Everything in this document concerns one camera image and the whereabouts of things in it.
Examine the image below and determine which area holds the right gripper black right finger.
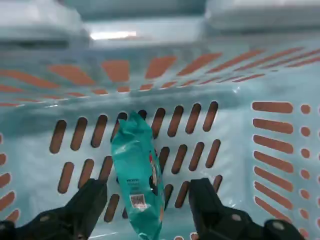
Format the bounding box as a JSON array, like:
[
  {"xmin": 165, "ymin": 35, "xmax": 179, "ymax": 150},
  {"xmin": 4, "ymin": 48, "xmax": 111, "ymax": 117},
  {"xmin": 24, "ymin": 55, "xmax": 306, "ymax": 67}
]
[{"xmin": 188, "ymin": 177, "xmax": 307, "ymax": 240}]

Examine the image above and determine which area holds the teal potato chips bag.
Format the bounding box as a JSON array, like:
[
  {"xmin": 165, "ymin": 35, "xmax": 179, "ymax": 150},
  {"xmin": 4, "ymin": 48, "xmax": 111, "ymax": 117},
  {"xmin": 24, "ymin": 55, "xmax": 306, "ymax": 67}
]
[{"xmin": 110, "ymin": 110, "xmax": 166, "ymax": 240}]

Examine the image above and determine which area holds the light blue plastic basket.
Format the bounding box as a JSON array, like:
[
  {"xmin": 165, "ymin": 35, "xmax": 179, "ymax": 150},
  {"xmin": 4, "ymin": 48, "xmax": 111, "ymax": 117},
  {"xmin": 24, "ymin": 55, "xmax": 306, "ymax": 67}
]
[{"xmin": 0, "ymin": 0, "xmax": 320, "ymax": 240}]

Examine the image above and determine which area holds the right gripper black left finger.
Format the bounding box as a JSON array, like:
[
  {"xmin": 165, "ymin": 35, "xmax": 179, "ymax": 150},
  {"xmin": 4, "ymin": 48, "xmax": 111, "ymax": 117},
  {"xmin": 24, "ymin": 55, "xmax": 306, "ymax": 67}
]
[{"xmin": 0, "ymin": 177, "xmax": 108, "ymax": 240}]

